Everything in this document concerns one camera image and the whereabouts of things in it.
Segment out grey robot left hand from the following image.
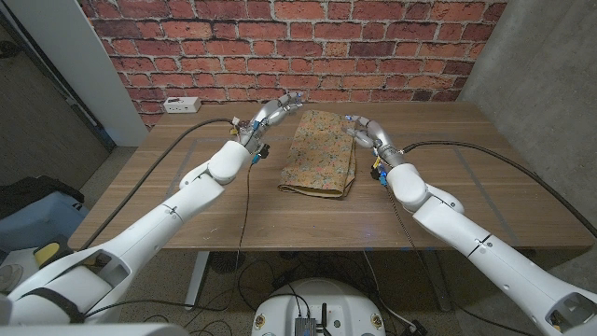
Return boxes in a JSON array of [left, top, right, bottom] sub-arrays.
[[238, 91, 304, 155]]

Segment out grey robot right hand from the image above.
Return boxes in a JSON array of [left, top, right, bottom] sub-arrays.
[[343, 114, 407, 168]]

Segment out tan patterned cloth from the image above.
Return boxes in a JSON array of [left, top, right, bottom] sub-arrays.
[[278, 109, 358, 200]]

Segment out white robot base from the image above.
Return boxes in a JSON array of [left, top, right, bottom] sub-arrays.
[[250, 278, 387, 336]]

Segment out red brick print backdrop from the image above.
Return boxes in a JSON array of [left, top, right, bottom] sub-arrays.
[[76, 0, 508, 130]]

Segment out white power strip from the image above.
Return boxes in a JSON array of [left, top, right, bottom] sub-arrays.
[[162, 96, 202, 115]]

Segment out black round floor disc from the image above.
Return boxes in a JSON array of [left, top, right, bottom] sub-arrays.
[[208, 251, 247, 275]]

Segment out grey table leg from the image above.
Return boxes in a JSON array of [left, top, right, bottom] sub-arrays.
[[422, 249, 453, 313]]

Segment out white table leg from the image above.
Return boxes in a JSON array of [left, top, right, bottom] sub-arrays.
[[184, 251, 211, 312]]

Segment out small grey electronics box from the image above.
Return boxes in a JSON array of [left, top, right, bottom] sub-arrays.
[[293, 315, 318, 336]]

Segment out black bag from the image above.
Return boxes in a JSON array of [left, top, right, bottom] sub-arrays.
[[0, 175, 85, 220]]

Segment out blue bag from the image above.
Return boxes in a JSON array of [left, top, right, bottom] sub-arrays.
[[0, 190, 90, 256]]

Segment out yellow and black gloves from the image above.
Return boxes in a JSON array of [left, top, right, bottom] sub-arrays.
[[32, 238, 76, 272]]

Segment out grey sneaker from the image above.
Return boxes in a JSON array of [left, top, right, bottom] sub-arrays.
[[0, 263, 24, 295]]

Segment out thin black left wrist cable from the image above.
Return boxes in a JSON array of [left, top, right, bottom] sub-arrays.
[[83, 161, 256, 318]]

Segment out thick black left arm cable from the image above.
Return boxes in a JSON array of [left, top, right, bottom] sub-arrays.
[[78, 118, 234, 251]]

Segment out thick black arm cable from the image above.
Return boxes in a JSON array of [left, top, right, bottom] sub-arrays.
[[401, 140, 597, 239], [78, 118, 234, 251]]

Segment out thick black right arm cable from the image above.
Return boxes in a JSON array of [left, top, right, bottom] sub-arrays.
[[401, 140, 597, 239]]

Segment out white floor cable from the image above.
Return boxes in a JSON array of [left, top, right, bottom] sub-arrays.
[[362, 251, 416, 330]]

